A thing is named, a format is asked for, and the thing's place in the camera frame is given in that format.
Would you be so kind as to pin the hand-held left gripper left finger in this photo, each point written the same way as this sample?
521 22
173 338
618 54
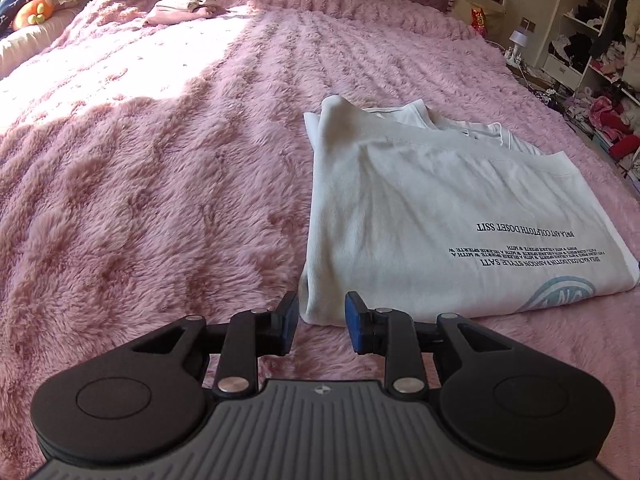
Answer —
289 321

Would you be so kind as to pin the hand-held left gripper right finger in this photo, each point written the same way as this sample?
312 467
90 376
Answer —
355 325

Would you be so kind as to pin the white printed sweatshirt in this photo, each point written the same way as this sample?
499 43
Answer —
400 210

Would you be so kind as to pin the pile of pink clothes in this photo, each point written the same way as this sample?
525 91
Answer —
610 120

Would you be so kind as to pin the folded pink and white clothes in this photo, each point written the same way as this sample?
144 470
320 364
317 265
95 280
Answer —
182 7

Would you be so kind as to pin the pink fuzzy blanket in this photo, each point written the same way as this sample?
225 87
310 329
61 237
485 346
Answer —
150 185

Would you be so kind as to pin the white power strip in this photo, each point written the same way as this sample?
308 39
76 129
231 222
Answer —
514 57

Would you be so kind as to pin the small white table lamp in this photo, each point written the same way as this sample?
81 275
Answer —
519 40

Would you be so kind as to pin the red snack bag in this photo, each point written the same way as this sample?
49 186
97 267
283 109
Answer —
478 20

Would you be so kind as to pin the white open shelf unit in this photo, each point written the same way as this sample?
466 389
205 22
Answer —
575 67

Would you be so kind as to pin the cream long pillow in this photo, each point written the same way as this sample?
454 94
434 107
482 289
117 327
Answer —
30 45

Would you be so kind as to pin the orange plush toy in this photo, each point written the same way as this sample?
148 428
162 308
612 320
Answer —
32 14

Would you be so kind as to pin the blue floral cloth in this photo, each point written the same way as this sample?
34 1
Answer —
15 2

